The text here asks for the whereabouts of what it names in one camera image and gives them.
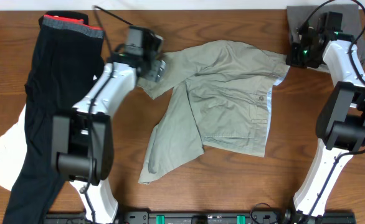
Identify khaki green shorts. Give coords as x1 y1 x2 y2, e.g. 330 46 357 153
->
138 40 289 184

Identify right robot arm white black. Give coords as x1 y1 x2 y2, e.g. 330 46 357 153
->
281 29 365 223

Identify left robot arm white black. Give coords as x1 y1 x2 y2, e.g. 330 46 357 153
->
51 59 166 223

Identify folded grey shorts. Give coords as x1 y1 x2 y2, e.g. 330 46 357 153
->
287 4 365 70

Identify black pants red waistband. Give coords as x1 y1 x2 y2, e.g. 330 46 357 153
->
3 11 104 223

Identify white cloth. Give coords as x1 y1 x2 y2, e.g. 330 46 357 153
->
0 106 27 191

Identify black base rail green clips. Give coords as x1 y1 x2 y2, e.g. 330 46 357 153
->
44 208 357 224

